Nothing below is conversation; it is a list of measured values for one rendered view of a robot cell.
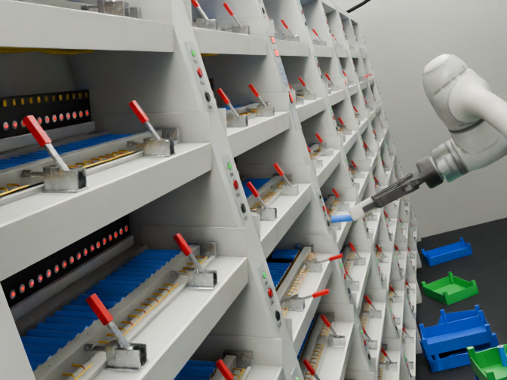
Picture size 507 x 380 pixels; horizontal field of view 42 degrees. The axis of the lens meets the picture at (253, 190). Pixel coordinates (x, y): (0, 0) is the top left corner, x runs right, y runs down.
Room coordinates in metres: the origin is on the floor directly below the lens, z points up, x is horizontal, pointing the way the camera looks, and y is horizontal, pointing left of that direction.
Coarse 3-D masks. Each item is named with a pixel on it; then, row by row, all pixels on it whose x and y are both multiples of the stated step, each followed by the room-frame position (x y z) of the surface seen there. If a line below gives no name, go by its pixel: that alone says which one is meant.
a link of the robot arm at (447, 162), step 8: (448, 144) 1.56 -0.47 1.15; (432, 152) 1.57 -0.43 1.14; (440, 152) 1.56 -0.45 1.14; (448, 152) 1.54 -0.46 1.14; (432, 160) 1.57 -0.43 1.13; (440, 160) 1.55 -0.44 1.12; (448, 160) 1.54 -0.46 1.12; (456, 160) 1.53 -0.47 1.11; (440, 168) 1.55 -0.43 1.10; (448, 168) 1.54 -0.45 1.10; (456, 168) 1.54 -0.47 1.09; (464, 168) 1.54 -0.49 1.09; (448, 176) 1.55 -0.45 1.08; (456, 176) 1.55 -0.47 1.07
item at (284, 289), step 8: (304, 248) 1.75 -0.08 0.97; (304, 256) 1.68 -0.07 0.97; (296, 264) 1.62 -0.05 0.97; (288, 272) 1.55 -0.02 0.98; (296, 272) 1.55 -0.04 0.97; (304, 272) 1.59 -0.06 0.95; (288, 280) 1.49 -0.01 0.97; (280, 288) 1.44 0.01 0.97; (288, 288) 1.46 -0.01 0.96; (280, 296) 1.39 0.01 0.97; (280, 304) 1.37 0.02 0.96
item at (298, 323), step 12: (288, 240) 1.81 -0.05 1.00; (300, 240) 1.80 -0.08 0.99; (312, 240) 1.79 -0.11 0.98; (324, 240) 1.78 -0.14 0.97; (300, 252) 1.78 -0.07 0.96; (312, 252) 1.77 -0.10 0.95; (324, 252) 1.78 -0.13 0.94; (324, 264) 1.68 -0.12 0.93; (312, 276) 1.59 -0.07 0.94; (324, 276) 1.62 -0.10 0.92; (300, 288) 1.51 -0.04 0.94; (312, 288) 1.50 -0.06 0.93; (324, 288) 1.62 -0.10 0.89; (312, 300) 1.43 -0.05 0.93; (288, 312) 1.36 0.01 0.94; (300, 312) 1.35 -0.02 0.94; (312, 312) 1.43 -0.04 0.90; (288, 324) 1.20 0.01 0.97; (300, 324) 1.29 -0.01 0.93; (300, 336) 1.28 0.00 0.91
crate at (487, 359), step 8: (472, 352) 1.94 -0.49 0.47; (480, 352) 1.96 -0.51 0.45; (488, 352) 1.96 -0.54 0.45; (496, 352) 1.96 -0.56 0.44; (472, 360) 1.92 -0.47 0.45; (480, 360) 1.96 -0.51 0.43; (488, 360) 1.96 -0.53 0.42; (496, 360) 1.96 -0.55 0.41; (472, 368) 1.96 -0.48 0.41; (480, 368) 1.96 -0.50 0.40; (488, 368) 1.94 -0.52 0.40; (496, 368) 1.93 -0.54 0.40; (504, 368) 1.91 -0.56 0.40; (480, 376) 1.87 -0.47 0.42; (488, 376) 1.77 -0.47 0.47; (496, 376) 1.88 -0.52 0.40; (504, 376) 1.77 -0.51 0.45
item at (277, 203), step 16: (240, 176) 1.78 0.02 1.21; (256, 176) 1.82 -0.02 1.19; (272, 176) 1.80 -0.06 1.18; (288, 176) 1.77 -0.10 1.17; (304, 176) 1.78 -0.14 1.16; (256, 192) 1.37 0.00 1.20; (272, 192) 1.61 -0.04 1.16; (288, 192) 1.62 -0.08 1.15; (304, 192) 1.67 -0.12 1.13; (256, 208) 1.49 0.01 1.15; (272, 208) 1.38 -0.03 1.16; (288, 208) 1.47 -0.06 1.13; (304, 208) 1.67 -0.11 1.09; (256, 224) 1.20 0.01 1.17; (272, 224) 1.33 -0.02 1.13; (288, 224) 1.46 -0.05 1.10; (272, 240) 1.30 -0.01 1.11
